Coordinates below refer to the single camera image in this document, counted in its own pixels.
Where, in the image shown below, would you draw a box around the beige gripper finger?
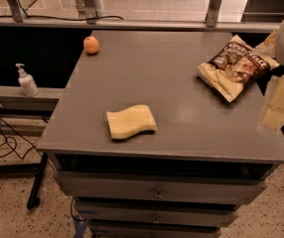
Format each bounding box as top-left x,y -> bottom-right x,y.
260,75 -> 284,129

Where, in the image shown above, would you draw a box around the yellow sponge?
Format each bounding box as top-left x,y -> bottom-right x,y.
106,104 -> 157,140

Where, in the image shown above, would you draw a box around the brown chip bag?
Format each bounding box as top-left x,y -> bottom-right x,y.
197,35 -> 279,102

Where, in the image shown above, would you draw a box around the grey drawer cabinet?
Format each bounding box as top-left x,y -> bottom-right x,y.
38,31 -> 284,238

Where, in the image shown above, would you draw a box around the orange fruit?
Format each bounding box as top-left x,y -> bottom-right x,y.
83,36 -> 100,55

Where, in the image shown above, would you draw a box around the white pump bottle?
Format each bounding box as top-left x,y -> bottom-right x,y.
16,63 -> 39,96

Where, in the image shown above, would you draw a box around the black table leg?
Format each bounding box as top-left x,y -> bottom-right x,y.
27,153 -> 48,210

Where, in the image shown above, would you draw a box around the grey metal frame rail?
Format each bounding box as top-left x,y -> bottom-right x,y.
0,0 -> 280,33

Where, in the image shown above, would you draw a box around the black floor cables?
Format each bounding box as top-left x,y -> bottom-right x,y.
0,97 -> 56,171

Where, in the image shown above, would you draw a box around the black cable on rail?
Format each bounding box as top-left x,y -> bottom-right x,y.
0,14 -> 125,22

